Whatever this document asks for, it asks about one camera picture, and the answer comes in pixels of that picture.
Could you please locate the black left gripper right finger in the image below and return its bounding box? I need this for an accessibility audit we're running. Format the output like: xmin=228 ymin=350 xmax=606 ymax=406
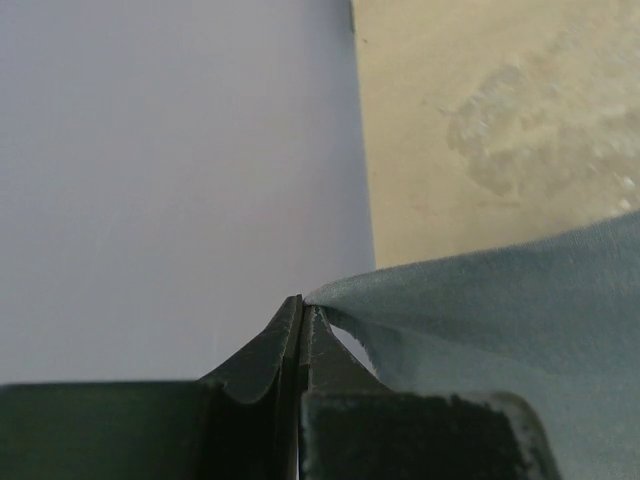
xmin=299 ymin=307 xmax=561 ymax=479

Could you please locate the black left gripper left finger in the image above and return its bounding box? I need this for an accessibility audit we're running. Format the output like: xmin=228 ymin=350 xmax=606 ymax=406
xmin=1 ymin=296 xmax=303 ymax=479

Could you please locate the grey button-up shirt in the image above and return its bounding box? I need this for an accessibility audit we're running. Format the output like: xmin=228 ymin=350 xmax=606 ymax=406
xmin=307 ymin=213 xmax=639 ymax=479

